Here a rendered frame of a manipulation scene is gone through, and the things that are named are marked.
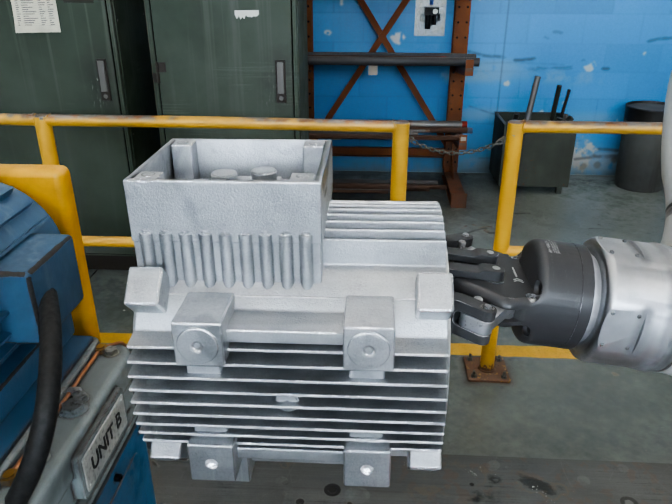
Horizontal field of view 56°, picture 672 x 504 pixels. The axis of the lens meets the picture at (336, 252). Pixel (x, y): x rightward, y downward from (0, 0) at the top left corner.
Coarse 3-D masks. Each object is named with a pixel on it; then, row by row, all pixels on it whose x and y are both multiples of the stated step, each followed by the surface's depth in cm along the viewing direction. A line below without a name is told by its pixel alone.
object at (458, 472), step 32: (160, 480) 102; (192, 480) 102; (256, 480) 102; (288, 480) 102; (320, 480) 102; (416, 480) 102; (448, 480) 102; (480, 480) 102; (512, 480) 102; (544, 480) 102; (576, 480) 102; (608, 480) 102; (640, 480) 102
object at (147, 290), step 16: (128, 272) 39; (144, 272) 39; (160, 272) 39; (128, 288) 39; (144, 288) 39; (160, 288) 39; (416, 288) 38; (432, 288) 38; (448, 288) 38; (128, 304) 38; (144, 304) 38; (160, 304) 39; (416, 304) 38; (432, 304) 37; (448, 304) 37; (160, 448) 44; (176, 448) 44; (416, 464) 42; (432, 464) 42
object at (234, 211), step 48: (192, 144) 46; (240, 144) 46; (288, 144) 46; (144, 192) 38; (192, 192) 38; (240, 192) 38; (288, 192) 38; (144, 240) 39; (192, 240) 39; (240, 240) 39; (288, 240) 39; (288, 288) 40
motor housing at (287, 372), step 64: (384, 256) 40; (256, 320) 39; (320, 320) 39; (448, 320) 39; (192, 384) 39; (256, 384) 39; (320, 384) 39; (384, 384) 38; (448, 384) 39; (256, 448) 41; (320, 448) 41
